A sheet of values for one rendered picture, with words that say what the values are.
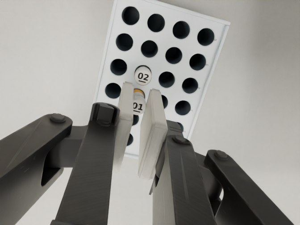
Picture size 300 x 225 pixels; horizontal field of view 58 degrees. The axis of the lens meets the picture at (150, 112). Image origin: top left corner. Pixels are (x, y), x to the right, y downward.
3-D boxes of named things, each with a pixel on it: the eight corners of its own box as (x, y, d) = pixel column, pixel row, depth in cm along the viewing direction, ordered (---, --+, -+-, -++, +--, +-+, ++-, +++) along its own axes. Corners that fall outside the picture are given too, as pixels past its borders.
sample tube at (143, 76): (147, 74, 24) (149, 88, 20) (134, 71, 24) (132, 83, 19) (151, 61, 24) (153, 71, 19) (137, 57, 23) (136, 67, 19)
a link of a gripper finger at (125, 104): (118, 175, 13) (103, 172, 13) (124, 121, 20) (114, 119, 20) (133, 119, 12) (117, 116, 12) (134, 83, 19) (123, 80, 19)
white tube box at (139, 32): (174, 148, 27) (180, 168, 23) (90, 129, 26) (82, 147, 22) (217, 21, 23) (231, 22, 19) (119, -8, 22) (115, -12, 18)
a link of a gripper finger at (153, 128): (153, 124, 12) (168, 128, 12) (150, 87, 19) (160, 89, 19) (137, 179, 13) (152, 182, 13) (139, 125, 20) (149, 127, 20)
